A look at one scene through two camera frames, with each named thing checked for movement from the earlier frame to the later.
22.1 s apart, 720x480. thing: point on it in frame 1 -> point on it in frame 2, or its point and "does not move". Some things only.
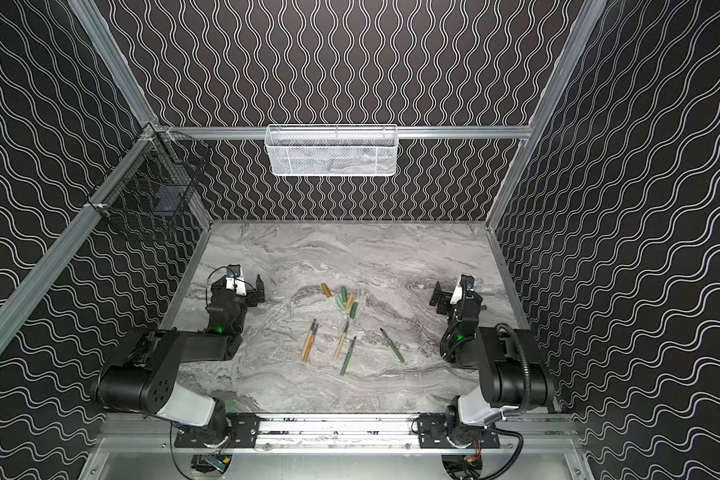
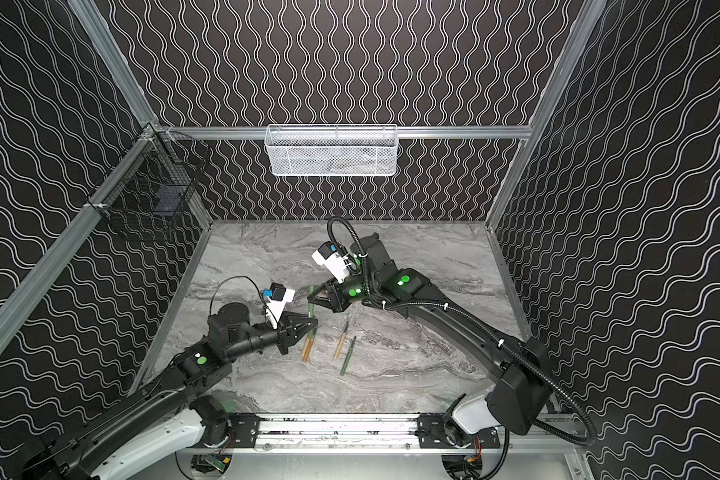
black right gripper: x=448 y=296 -> x=342 y=296
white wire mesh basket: x=331 y=150 does not move
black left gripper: x=248 y=294 -> x=282 y=337
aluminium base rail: x=145 y=433 does not move
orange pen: x=341 y=340 does not move
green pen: x=350 y=350 does not move
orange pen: x=309 y=338 does not move
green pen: x=393 y=346 -> x=311 y=310
